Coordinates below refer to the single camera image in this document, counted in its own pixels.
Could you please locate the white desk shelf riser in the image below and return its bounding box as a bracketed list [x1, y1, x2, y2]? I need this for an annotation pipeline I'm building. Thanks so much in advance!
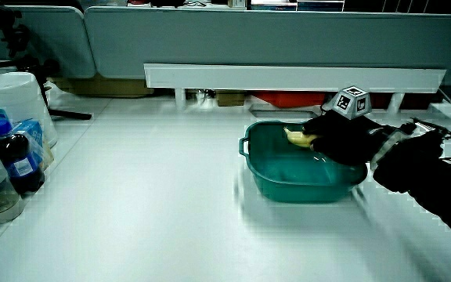
[143, 63, 447, 115]

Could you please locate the flat grey tray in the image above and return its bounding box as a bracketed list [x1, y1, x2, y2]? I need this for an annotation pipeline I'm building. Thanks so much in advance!
[248, 109, 321, 120]

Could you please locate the green plastic basin plate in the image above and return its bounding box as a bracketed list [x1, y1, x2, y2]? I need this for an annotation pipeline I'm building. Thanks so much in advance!
[238, 120, 369, 204]

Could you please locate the small cardboard box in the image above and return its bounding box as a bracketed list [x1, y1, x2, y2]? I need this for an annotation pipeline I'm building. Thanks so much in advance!
[215, 90, 246, 107]

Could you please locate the large flat cardboard box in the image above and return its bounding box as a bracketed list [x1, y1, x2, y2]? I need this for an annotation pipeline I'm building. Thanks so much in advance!
[49, 73, 155, 99]

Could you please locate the red box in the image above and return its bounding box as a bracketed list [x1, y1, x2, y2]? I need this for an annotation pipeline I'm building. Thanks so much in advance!
[251, 91, 329, 109]

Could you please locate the person's right forearm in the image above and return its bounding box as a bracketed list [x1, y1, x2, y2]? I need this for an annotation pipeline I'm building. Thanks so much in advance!
[370, 117, 451, 252]

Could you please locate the person's right hand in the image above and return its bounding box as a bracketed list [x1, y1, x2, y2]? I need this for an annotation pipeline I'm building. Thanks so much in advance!
[301, 85, 395, 167]

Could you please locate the yellow banana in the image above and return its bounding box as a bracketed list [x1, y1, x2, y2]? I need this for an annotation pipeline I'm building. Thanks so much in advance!
[283, 126, 320, 149]

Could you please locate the white plastic bucket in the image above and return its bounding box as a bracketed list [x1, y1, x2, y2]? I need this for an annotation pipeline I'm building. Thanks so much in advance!
[0, 71, 59, 149]

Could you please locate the dark soda bottle blue cap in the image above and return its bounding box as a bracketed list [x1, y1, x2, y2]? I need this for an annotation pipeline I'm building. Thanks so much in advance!
[0, 119, 45, 197]

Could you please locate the narrow grey partition panel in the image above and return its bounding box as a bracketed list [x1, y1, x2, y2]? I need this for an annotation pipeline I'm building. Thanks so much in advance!
[0, 4, 97, 79]

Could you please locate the blue packet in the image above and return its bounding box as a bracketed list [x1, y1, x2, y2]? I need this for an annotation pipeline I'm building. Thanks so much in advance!
[12, 118, 55, 172]

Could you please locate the wide grey partition panel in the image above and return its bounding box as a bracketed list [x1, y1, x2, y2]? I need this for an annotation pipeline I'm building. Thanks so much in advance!
[83, 6, 451, 87]

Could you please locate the black camera stand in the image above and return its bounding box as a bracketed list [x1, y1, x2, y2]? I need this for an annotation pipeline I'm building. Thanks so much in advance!
[0, 3, 93, 121]

